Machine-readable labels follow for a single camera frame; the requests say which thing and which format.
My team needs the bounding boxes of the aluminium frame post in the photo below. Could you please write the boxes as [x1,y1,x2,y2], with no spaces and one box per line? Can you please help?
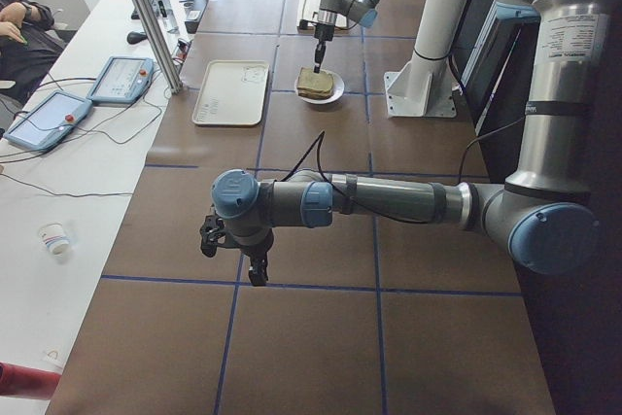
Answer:
[132,0,183,94]

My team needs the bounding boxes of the blue teach pendant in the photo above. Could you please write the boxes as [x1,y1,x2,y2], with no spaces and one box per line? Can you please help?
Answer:
[4,90,92,152]
[86,56,155,106]

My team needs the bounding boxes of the near blue teach pendant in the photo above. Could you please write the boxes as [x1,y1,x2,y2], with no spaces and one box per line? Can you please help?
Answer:
[4,90,92,152]

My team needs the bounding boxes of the red cylinder object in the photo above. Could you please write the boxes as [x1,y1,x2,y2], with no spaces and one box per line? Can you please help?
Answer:
[1,363,61,400]

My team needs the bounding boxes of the white paper cup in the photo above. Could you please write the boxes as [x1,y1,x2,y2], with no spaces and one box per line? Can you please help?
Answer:
[38,223,70,256]

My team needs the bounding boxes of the white camera mast with base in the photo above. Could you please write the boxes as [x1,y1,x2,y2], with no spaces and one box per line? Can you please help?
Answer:
[384,0,467,118]

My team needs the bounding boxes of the brown bread slice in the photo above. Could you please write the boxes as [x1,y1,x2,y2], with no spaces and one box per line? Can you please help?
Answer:
[296,67,334,99]

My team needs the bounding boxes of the cream bear serving tray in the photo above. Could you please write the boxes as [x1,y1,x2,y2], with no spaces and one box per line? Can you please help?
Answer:
[191,59,269,126]

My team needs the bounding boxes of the far blue teach pendant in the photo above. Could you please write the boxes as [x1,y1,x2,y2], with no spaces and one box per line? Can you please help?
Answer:
[86,56,155,106]

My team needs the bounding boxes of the seated person in black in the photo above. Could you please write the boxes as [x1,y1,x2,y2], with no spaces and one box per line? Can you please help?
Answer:
[1,0,65,105]

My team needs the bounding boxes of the white round plate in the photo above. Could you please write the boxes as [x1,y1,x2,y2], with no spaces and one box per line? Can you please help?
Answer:
[294,70,345,105]

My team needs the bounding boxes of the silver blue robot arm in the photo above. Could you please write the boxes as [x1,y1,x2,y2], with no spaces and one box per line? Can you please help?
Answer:
[313,0,380,73]
[200,0,621,286]

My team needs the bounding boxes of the light wooden cutting board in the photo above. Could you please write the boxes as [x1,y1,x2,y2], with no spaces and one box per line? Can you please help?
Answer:
[295,0,350,32]

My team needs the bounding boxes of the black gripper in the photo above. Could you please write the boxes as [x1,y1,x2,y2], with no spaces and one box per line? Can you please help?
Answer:
[241,235,274,287]
[313,22,334,74]

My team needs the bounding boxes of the black computer mouse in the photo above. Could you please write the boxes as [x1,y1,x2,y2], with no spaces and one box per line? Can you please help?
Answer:
[126,31,147,45]

